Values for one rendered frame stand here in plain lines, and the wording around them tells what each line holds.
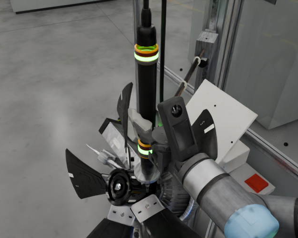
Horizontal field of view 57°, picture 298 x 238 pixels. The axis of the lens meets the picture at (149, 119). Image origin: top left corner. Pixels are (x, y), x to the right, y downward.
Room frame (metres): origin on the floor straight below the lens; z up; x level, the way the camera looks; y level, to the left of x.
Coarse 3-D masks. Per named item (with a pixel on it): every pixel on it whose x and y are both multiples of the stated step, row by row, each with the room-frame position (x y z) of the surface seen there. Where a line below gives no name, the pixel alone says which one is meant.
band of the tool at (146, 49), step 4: (136, 44) 0.47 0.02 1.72; (156, 44) 0.47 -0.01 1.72; (136, 48) 0.45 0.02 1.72; (140, 48) 0.48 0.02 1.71; (144, 48) 0.48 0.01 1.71; (148, 48) 0.48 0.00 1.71; (152, 48) 0.48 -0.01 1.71; (156, 48) 0.45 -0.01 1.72; (140, 52) 0.44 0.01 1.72; (144, 52) 0.44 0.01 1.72; (148, 52) 0.44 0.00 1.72; (152, 52) 0.44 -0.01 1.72; (140, 56) 0.44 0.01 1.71; (152, 56) 0.44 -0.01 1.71; (140, 60) 0.44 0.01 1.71; (152, 60) 0.44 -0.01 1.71
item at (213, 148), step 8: (208, 112) 0.63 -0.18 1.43; (200, 120) 0.62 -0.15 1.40; (208, 120) 0.59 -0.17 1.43; (192, 128) 0.62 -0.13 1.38; (200, 128) 0.58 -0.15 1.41; (200, 136) 0.54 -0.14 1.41; (208, 136) 0.53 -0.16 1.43; (216, 136) 0.51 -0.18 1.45; (200, 144) 0.51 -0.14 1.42; (208, 144) 0.50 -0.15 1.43; (216, 144) 0.48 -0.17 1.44; (200, 152) 0.49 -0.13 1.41; (208, 152) 0.47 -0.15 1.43; (216, 152) 0.46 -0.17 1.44
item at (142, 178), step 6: (156, 162) 0.48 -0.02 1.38; (138, 168) 0.47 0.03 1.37; (156, 168) 0.47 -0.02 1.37; (138, 174) 0.45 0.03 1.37; (150, 174) 0.45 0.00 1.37; (156, 174) 0.45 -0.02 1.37; (138, 180) 0.44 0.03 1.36; (144, 180) 0.43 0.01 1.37; (150, 180) 0.43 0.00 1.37; (156, 180) 0.44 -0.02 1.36
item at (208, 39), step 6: (210, 30) 1.08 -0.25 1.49; (216, 30) 1.08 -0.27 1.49; (204, 36) 1.04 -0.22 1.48; (210, 36) 1.04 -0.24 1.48; (216, 36) 1.04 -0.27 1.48; (198, 42) 1.00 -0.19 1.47; (204, 42) 0.99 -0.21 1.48; (210, 42) 0.99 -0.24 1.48; (216, 42) 1.04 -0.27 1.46; (198, 48) 1.00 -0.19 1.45; (204, 48) 0.99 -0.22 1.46; (210, 48) 0.98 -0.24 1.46; (204, 54) 0.99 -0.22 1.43; (210, 54) 0.98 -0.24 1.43
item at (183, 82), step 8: (144, 0) 0.46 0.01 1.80; (144, 8) 0.46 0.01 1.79; (160, 48) 0.54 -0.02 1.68; (160, 56) 0.54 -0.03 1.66; (160, 64) 0.54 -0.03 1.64; (160, 72) 0.54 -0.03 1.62; (160, 80) 0.54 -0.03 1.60; (184, 80) 0.75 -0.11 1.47; (160, 88) 0.54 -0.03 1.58; (184, 88) 0.74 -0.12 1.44; (160, 96) 0.54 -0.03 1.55
